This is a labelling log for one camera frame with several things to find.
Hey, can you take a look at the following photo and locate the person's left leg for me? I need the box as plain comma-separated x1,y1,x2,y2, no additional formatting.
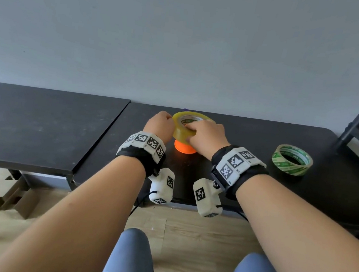
99,225,163,272

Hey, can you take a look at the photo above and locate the right wristband with markers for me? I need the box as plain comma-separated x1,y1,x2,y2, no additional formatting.
207,142,272,204

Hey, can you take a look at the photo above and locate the wristband with markers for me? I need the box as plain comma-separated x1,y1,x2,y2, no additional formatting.
114,128,169,180
207,142,272,204

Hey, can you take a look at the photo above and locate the person's right hand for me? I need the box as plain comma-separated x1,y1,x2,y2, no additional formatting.
182,119,233,163

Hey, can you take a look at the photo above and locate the person's left hand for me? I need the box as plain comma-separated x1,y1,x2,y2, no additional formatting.
141,108,178,146

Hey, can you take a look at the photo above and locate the left wristband with markers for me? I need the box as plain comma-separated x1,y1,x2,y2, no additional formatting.
114,128,169,180

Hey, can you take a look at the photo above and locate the person's left forearm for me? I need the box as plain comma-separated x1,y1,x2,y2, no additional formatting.
0,141,148,272

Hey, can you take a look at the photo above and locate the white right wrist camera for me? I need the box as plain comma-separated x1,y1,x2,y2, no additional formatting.
189,177,226,220

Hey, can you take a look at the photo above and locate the brown cardboard piece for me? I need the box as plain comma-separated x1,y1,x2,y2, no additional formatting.
0,173,43,221

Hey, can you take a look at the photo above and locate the yellow tape roll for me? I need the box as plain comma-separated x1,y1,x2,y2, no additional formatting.
169,109,217,148

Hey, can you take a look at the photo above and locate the black left camera cable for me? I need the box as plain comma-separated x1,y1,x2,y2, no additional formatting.
129,188,158,219

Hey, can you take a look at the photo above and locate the orange and blue tape dispenser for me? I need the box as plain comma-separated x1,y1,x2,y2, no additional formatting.
173,139,199,156

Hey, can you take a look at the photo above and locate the green printed tape roll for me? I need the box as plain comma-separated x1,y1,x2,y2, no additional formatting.
270,142,316,178

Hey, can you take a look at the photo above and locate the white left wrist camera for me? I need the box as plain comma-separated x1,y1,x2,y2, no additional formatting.
145,165,177,207

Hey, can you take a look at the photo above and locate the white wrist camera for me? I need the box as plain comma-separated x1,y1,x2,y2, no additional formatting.
145,165,177,207
189,177,226,220

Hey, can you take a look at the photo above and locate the person's right forearm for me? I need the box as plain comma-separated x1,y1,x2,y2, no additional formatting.
226,172,359,272

